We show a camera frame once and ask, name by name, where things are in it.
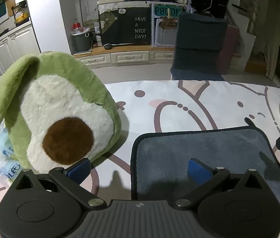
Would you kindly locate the blue and clear plastic packet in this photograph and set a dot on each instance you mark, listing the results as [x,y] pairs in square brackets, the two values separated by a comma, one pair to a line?
[1,158]

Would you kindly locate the rack with yellow pot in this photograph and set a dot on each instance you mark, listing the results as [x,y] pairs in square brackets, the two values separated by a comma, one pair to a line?
[21,11]

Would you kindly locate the light curtain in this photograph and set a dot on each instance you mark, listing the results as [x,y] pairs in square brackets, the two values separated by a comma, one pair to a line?
[271,29]

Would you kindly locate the dark blue chair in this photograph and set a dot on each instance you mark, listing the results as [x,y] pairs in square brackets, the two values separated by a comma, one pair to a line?
[199,44]

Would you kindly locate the white low drawer cabinet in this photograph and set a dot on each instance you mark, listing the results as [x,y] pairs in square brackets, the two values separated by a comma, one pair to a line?
[130,57]

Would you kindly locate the small black object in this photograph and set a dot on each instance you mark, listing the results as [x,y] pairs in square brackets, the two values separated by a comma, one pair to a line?
[108,46]

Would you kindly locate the teal framed poster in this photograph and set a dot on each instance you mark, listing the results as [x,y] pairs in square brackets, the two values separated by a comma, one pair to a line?
[163,34]

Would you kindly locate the green avocado plush toy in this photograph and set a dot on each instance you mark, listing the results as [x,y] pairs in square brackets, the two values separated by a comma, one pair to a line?
[63,119]

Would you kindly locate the black cloth with white lettering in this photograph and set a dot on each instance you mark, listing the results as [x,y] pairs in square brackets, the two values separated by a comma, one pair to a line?
[127,27]

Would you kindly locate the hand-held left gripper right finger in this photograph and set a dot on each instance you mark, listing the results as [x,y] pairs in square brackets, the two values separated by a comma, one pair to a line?
[198,171]

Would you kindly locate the cartoon printed table cover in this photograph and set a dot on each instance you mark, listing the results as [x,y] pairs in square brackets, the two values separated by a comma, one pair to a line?
[204,104]

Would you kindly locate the grey bucket with red lid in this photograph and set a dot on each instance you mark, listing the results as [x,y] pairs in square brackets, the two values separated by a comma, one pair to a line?
[81,41]

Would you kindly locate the white kitchen cabinet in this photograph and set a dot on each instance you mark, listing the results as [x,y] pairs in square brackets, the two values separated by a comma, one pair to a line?
[13,47]

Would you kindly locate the maroon cushion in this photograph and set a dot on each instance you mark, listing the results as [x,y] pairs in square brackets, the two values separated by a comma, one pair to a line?
[230,49]

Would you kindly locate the grey towel with black edge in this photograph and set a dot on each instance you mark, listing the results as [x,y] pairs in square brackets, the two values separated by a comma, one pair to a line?
[179,151]

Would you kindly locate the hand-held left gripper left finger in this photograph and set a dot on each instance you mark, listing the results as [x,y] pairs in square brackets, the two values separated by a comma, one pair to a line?
[80,171]

